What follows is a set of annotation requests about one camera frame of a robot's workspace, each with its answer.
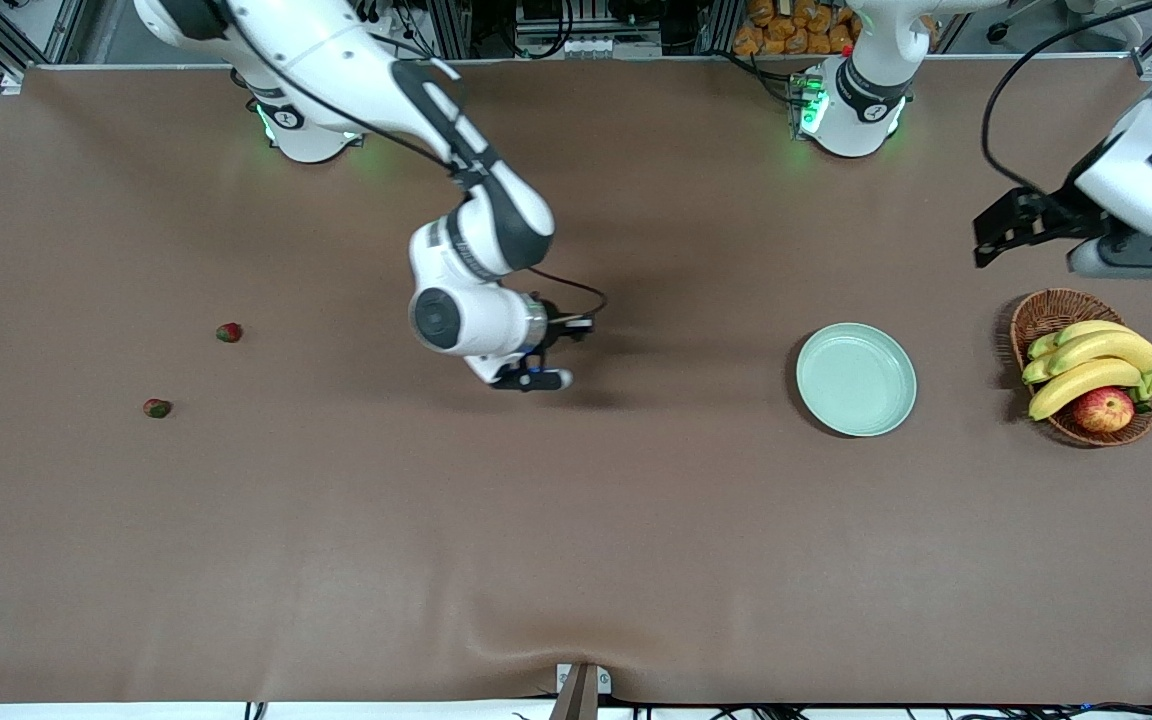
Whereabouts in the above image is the pale green round plate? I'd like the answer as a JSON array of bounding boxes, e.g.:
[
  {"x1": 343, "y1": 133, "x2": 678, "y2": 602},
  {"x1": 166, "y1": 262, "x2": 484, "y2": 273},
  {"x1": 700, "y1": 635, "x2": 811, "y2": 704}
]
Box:
[{"x1": 796, "y1": 322, "x2": 918, "y2": 438}]

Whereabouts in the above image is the brown wicker basket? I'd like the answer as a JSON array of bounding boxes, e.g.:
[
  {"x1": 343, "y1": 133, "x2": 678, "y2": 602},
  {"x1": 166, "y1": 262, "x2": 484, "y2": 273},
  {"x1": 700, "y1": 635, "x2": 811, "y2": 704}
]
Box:
[{"x1": 1010, "y1": 288, "x2": 1152, "y2": 448}]

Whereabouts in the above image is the slim yellow banana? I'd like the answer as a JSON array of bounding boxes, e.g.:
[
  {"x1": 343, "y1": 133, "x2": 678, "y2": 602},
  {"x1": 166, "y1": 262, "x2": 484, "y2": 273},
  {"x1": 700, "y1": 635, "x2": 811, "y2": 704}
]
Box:
[{"x1": 1054, "y1": 319, "x2": 1135, "y2": 347}]

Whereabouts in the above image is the large yellow banana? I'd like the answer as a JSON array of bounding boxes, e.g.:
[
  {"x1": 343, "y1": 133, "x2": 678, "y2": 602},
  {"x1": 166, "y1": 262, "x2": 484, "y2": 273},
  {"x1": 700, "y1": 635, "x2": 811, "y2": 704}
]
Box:
[{"x1": 1048, "y1": 328, "x2": 1152, "y2": 377}]

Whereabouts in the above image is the brown table mat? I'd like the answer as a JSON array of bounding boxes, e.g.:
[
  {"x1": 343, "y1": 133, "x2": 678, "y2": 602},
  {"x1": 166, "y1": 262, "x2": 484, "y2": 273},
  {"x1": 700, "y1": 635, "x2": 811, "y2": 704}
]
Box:
[{"x1": 0, "y1": 58, "x2": 1152, "y2": 706}]

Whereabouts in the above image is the long yellow banana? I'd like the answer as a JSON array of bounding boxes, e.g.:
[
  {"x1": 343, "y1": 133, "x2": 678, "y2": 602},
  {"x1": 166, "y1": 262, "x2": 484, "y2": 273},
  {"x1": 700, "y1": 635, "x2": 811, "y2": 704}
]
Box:
[{"x1": 1028, "y1": 357, "x2": 1144, "y2": 422}]

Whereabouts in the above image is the red apple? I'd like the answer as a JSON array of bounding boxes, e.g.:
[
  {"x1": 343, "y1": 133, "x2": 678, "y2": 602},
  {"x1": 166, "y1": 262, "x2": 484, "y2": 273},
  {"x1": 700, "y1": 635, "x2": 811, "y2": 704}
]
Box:
[{"x1": 1073, "y1": 386, "x2": 1136, "y2": 434}]

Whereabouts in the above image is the bag of orange pastries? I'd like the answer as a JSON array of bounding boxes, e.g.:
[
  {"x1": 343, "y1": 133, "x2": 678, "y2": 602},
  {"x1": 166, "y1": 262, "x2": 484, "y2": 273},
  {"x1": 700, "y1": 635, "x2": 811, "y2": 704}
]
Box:
[{"x1": 733, "y1": 0, "x2": 862, "y2": 57}]

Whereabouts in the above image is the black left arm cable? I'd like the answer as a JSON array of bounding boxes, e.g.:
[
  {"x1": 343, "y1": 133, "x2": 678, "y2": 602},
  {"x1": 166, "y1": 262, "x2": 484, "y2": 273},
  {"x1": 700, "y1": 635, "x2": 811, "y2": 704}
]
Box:
[{"x1": 981, "y1": 0, "x2": 1152, "y2": 193}]

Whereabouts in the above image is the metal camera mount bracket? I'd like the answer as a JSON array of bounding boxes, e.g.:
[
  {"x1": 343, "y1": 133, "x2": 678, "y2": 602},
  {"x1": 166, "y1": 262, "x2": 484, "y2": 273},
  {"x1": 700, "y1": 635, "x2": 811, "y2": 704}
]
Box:
[{"x1": 548, "y1": 662, "x2": 613, "y2": 720}]

